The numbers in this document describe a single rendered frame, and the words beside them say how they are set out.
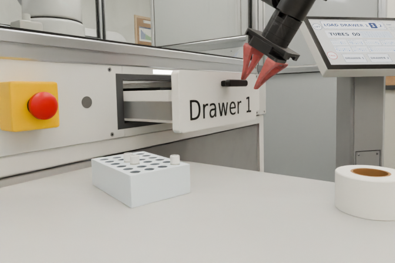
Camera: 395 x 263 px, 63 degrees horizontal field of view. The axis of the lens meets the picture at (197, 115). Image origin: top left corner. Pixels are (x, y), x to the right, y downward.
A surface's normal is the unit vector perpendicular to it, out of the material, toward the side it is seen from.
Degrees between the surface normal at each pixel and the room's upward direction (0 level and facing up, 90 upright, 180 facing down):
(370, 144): 90
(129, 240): 0
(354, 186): 90
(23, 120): 90
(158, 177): 90
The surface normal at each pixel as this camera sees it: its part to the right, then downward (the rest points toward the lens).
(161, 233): -0.02, -1.00
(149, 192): 0.61, 0.04
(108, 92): 0.80, 0.03
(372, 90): 0.18, 0.07
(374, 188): -0.36, 0.08
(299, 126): -0.65, 0.07
